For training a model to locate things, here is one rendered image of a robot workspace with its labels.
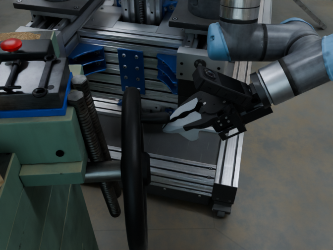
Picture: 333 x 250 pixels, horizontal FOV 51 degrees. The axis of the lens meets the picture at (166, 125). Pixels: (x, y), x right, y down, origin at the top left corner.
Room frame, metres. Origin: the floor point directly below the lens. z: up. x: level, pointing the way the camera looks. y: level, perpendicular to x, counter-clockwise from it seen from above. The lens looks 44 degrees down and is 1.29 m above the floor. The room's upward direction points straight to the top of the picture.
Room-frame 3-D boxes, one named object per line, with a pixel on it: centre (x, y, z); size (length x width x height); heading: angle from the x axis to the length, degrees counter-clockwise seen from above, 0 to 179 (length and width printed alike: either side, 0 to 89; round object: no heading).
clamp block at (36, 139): (0.42, 0.20, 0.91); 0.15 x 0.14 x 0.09; 4
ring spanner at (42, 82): (0.40, 0.17, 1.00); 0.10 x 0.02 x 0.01; 4
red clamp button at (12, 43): (0.45, 0.23, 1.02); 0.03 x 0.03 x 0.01
